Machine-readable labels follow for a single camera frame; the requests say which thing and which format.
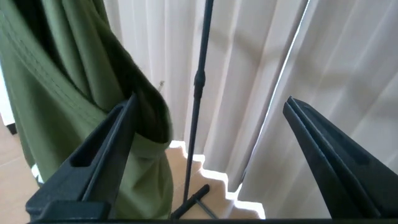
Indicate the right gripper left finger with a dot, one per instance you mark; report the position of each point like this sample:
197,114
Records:
102,161

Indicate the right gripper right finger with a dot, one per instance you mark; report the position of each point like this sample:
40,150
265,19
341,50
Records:
351,174

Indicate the green long-sleeved shirt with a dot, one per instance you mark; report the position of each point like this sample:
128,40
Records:
62,77

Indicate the black clothes rack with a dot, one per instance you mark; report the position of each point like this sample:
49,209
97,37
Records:
199,81

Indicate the beige curtain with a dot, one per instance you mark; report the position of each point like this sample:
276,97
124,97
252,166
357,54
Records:
326,62

